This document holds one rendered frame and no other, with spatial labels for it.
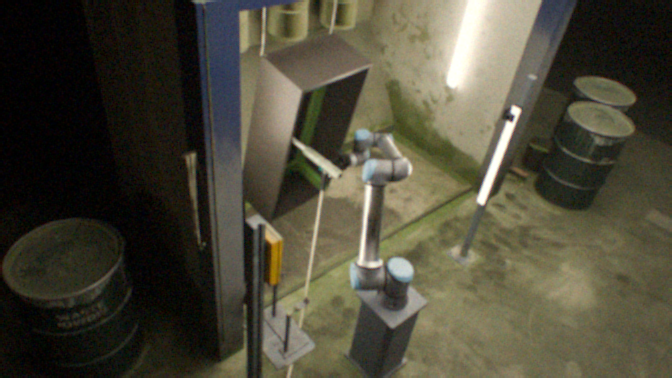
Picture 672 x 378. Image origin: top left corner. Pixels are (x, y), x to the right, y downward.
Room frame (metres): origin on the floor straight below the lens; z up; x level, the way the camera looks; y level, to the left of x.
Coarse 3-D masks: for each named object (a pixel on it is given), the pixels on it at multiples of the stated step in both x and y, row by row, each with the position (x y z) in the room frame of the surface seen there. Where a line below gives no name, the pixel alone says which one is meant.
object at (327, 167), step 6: (300, 144) 2.55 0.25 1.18; (306, 150) 2.49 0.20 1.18; (312, 150) 2.50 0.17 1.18; (312, 156) 2.45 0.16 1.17; (318, 156) 2.45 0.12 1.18; (318, 162) 2.41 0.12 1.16; (324, 162) 2.40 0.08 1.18; (324, 168) 2.38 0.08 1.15; (330, 168) 2.35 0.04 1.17; (336, 168) 2.34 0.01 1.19; (324, 174) 2.38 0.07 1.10; (330, 174) 2.35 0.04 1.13; (336, 174) 2.31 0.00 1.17; (324, 180) 2.38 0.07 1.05; (324, 186) 2.39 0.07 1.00
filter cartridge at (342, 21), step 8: (320, 0) 4.39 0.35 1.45; (328, 0) 4.29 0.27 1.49; (344, 0) 4.28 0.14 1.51; (352, 0) 4.32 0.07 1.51; (320, 8) 4.37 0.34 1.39; (328, 8) 4.28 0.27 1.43; (336, 8) 4.28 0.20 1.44; (344, 8) 4.28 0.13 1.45; (352, 8) 4.33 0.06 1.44; (320, 16) 4.36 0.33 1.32; (328, 16) 4.28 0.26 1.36; (336, 16) 4.27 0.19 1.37; (344, 16) 4.29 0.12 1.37; (352, 16) 4.34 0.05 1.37; (320, 24) 4.33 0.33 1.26; (328, 24) 4.28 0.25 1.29; (336, 24) 4.27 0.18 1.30; (344, 24) 4.29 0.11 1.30; (352, 24) 4.35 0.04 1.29
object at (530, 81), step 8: (528, 80) 2.95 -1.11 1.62; (536, 80) 2.96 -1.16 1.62; (528, 88) 2.94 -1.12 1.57; (520, 96) 2.96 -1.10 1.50; (528, 96) 2.95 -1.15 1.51; (520, 104) 2.94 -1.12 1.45; (520, 120) 2.96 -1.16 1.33; (504, 160) 2.95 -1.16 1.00; (496, 176) 2.95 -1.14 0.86; (480, 208) 2.94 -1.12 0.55; (480, 216) 2.94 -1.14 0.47; (472, 224) 2.95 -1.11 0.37; (472, 232) 2.94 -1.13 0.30; (464, 240) 2.96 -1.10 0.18; (472, 240) 2.96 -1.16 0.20; (464, 248) 2.94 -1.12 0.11; (464, 256) 2.94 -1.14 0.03
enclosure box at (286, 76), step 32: (288, 64) 2.60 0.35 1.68; (320, 64) 2.68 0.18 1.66; (352, 64) 2.78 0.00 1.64; (256, 96) 2.64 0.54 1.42; (288, 96) 2.46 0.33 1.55; (320, 96) 3.12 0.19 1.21; (352, 96) 2.94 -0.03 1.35; (256, 128) 2.64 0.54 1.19; (288, 128) 2.45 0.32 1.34; (320, 128) 3.10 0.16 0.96; (256, 160) 2.64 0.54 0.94; (288, 160) 3.12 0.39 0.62; (256, 192) 2.64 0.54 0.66; (288, 192) 2.89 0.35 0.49; (320, 192) 2.95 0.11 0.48
